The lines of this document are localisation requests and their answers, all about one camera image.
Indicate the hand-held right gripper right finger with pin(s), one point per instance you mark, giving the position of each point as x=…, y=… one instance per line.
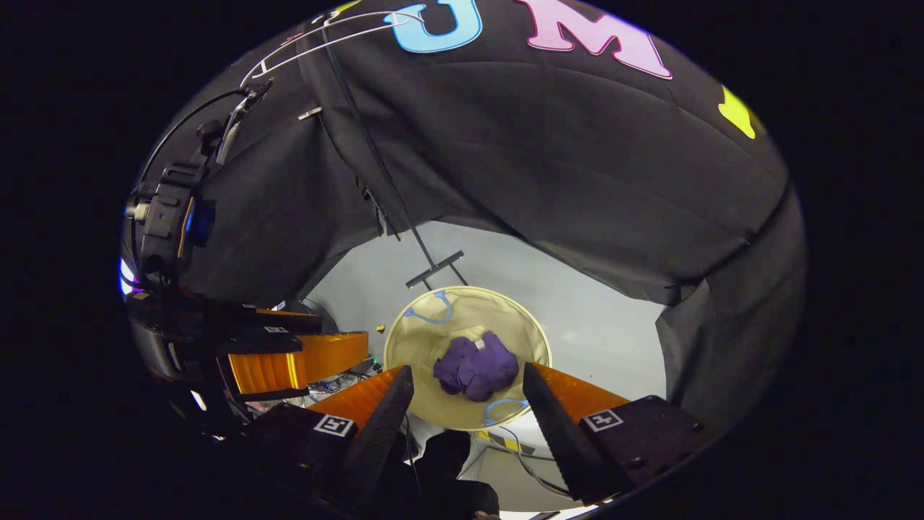
x=556, y=440

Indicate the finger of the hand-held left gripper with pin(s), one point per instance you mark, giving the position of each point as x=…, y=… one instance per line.
x=289, y=321
x=317, y=357

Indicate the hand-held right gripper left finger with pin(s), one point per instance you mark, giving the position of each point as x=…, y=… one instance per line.
x=382, y=433

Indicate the beige round laundry hamper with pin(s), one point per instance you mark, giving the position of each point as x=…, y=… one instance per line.
x=462, y=310

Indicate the black clothes rack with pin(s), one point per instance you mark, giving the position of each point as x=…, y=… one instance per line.
x=433, y=269

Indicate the person's dark trouser leg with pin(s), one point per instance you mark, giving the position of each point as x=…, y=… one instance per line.
x=447, y=491

